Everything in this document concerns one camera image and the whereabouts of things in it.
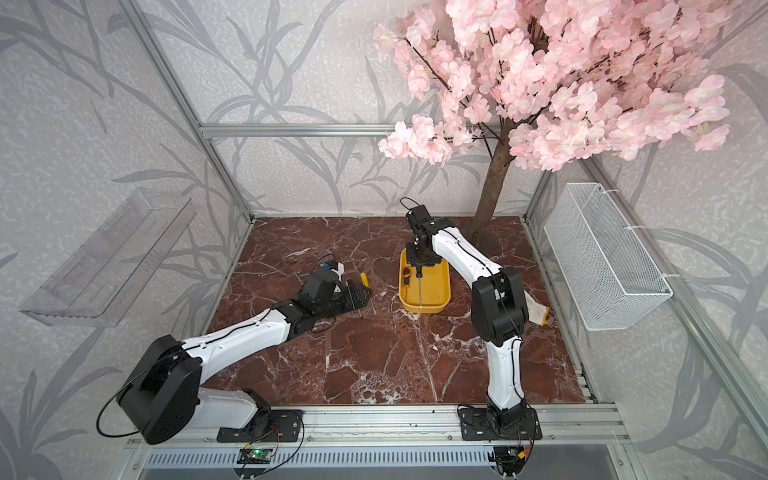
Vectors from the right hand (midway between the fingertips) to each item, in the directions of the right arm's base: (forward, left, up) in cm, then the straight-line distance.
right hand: (415, 259), depth 95 cm
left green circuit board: (-50, +40, -10) cm, 65 cm away
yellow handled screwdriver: (-1, +17, -10) cm, 20 cm away
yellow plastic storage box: (-8, -5, -8) cm, 12 cm away
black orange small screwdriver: (-1, +3, -8) cm, 8 cm away
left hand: (-14, +15, +1) cm, 20 cm away
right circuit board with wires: (-51, -22, -13) cm, 57 cm away
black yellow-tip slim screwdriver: (-6, -1, 0) cm, 6 cm away
